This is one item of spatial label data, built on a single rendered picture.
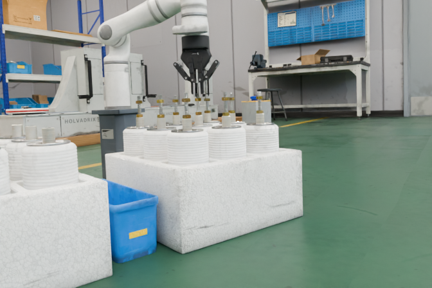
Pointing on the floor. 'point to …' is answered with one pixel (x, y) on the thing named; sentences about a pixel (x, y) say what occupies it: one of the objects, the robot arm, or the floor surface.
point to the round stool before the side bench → (272, 100)
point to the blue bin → (131, 222)
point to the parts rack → (25, 34)
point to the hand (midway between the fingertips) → (197, 89)
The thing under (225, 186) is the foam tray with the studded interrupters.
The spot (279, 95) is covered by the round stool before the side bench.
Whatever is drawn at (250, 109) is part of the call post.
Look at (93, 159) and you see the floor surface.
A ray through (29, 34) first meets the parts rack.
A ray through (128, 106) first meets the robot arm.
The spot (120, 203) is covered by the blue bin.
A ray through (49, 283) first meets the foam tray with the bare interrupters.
